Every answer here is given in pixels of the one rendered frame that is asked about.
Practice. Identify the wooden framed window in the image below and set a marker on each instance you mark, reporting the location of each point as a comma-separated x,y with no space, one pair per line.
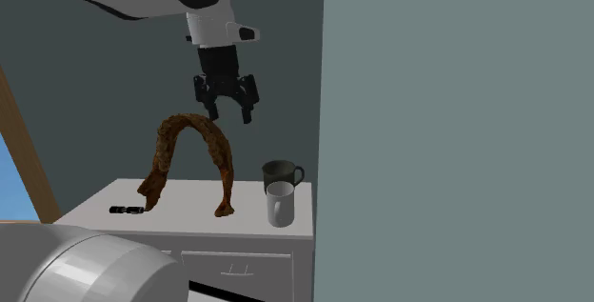
18,152

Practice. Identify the dark grey mug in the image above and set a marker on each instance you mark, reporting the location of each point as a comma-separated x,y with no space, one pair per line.
278,172

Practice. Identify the white drawer cabinet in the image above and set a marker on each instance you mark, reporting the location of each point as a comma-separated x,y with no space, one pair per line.
185,219

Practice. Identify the small black cylinder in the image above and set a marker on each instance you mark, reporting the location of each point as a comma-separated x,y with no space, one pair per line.
126,210

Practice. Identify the brown arch-shaped object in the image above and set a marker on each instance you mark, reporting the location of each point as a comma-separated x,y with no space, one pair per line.
185,122

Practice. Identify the white mug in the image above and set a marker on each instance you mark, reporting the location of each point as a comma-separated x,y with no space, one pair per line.
284,208

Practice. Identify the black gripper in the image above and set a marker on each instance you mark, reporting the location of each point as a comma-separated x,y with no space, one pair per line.
219,66

